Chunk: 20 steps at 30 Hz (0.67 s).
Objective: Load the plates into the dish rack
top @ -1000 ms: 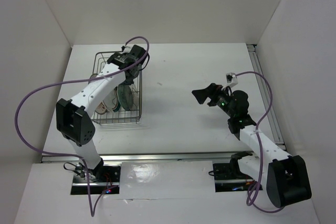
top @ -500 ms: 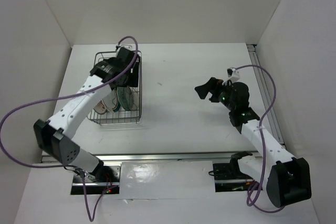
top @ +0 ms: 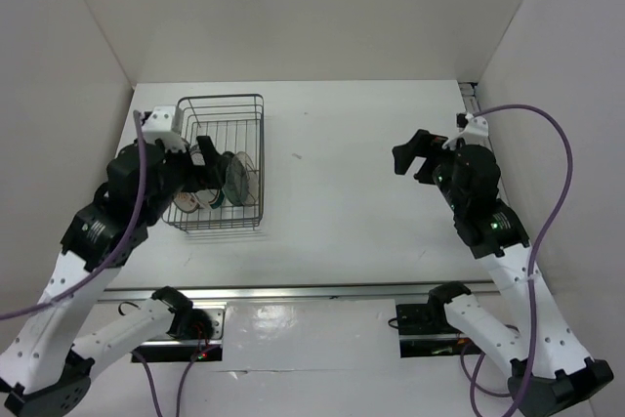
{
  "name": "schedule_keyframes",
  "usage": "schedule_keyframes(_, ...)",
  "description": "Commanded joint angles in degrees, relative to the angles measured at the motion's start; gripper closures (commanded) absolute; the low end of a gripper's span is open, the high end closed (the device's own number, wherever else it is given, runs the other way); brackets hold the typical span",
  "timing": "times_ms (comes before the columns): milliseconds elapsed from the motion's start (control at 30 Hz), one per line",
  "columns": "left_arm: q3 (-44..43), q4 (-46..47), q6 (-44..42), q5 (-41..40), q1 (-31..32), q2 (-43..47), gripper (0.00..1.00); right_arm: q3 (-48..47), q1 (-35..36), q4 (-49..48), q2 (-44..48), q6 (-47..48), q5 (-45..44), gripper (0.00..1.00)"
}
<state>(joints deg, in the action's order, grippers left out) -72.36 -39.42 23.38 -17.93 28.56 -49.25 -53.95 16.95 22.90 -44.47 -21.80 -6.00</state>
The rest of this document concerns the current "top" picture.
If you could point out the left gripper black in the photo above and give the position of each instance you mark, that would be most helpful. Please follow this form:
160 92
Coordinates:
201 177

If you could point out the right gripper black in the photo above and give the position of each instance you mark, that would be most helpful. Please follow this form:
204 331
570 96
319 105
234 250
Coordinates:
422 144

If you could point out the blue floral green plate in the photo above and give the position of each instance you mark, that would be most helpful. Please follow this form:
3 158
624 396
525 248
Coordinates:
229 187

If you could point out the white plate green red rim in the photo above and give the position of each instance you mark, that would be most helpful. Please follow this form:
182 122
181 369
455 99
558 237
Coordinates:
216 199

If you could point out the orange sunburst white plate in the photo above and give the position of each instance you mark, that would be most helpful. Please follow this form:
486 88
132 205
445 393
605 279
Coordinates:
187 202

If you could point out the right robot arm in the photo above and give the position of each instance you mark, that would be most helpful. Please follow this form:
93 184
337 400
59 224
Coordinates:
546 367

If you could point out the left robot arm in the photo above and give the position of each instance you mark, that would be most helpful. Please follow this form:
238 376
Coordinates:
50 366

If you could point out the grey wire dish rack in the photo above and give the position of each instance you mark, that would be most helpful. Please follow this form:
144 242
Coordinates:
226 134

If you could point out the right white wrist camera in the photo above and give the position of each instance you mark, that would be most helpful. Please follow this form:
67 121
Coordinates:
471 130

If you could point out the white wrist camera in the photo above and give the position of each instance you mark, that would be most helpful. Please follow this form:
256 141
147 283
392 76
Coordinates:
471 130
164 124

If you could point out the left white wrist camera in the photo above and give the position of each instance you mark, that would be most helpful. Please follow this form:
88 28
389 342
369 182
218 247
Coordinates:
164 124

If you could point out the aluminium rail front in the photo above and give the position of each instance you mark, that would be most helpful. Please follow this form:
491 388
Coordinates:
295 292

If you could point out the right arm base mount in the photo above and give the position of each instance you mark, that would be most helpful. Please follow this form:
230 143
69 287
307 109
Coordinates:
420 335

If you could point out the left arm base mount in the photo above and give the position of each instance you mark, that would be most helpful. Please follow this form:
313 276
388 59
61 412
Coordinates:
202 337

